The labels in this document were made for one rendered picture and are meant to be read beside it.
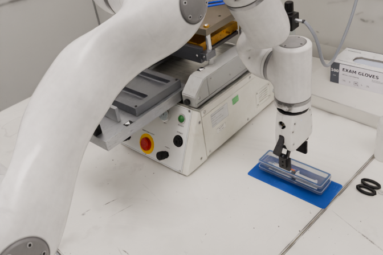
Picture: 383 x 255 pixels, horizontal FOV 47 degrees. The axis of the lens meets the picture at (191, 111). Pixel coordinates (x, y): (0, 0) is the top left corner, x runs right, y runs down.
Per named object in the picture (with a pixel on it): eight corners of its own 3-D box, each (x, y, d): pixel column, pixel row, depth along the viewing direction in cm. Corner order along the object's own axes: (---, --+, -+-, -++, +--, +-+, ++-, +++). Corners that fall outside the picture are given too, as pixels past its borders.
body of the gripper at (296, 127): (295, 116, 97) (295, 156, 103) (318, 95, 103) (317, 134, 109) (266, 107, 102) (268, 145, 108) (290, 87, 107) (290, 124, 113)
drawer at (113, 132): (137, 78, 136) (132, 55, 131) (190, 97, 122) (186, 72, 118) (57, 126, 119) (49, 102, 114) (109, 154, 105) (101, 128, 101)
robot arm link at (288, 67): (263, 95, 102) (296, 107, 96) (260, 43, 95) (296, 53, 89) (285, 79, 106) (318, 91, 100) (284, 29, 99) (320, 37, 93)
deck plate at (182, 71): (209, 26, 164) (208, 24, 164) (290, 44, 143) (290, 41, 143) (115, 81, 138) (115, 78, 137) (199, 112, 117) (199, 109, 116)
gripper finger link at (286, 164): (284, 156, 103) (284, 177, 107) (291, 148, 105) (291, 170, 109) (272, 151, 105) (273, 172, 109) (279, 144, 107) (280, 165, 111)
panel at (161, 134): (114, 139, 141) (121, 82, 136) (182, 173, 123) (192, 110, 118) (109, 140, 139) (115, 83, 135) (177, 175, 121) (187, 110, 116)
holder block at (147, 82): (133, 70, 132) (131, 62, 130) (181, 87, 120) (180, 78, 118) (89, 96, 122) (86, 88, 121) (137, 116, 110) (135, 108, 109)
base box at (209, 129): (214, 68, 173) (209, 27, 164) (298, 91, 150) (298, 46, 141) (110, 138, 142) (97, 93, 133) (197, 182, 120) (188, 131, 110)
